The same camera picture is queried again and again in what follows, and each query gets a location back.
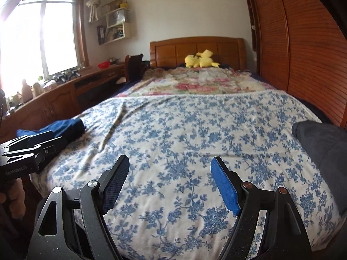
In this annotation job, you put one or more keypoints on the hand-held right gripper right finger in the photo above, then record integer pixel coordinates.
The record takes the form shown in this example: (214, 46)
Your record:
(225, 187)

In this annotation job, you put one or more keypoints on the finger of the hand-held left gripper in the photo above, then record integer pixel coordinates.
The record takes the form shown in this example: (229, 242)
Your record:
(38, 138)
(53, 147)

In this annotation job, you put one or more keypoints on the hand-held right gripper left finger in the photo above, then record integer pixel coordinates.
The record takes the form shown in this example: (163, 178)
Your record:
(115, 184)

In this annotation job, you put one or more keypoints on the black jacket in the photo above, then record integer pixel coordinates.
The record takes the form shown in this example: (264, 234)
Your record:
(322, 146)

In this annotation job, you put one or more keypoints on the person's left hand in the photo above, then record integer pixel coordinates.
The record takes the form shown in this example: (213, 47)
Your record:
(16, 197)

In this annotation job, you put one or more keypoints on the navy blue garment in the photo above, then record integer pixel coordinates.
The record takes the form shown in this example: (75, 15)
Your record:
(62, 127)

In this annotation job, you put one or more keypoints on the wooden desk with cabinets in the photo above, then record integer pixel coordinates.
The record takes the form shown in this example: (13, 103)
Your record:
(54, 100)

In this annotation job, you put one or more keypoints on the white bottle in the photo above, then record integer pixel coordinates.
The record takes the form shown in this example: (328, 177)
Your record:
(38, 90)

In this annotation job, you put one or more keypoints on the white tissue box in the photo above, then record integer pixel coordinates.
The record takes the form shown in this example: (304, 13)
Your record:
(50, 86)

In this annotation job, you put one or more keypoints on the bed with floral bedding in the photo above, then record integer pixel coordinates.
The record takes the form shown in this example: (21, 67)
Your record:
(189, 130)

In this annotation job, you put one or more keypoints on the black gadgets on desk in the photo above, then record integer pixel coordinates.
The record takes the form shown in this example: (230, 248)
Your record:
(66, 76)

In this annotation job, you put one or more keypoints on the window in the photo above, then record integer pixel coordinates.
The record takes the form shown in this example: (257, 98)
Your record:
(40, 38)

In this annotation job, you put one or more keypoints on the rose floral quilt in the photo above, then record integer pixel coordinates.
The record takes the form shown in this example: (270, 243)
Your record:
(203, 84)

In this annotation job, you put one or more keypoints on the metal pot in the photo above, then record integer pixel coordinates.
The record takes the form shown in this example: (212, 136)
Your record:
(114, 60)

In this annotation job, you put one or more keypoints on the dark wooden chair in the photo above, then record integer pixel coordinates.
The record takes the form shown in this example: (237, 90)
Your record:
(132, 67)

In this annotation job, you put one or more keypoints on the dark upright folders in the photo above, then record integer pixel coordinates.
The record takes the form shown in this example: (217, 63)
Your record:
(101, 35)

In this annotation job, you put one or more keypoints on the yellow plush toy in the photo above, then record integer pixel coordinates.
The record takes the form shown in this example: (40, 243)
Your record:
(202, 61)

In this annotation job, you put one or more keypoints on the wooden bed headboard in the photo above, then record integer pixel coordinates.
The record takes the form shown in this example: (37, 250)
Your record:
(168, 51)

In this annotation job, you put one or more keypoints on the dark open shelf unit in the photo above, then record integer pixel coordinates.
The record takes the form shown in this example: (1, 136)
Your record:
(253, 40)

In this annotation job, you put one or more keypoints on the small yellow toy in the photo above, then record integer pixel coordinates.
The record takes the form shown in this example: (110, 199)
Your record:
(123, 5)

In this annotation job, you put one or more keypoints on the wooden slatted wardrobe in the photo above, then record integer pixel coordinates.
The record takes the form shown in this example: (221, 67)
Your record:
(303, 46)

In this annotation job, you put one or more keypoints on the white wall shelf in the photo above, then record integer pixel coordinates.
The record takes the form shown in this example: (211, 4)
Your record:
(127, 31)

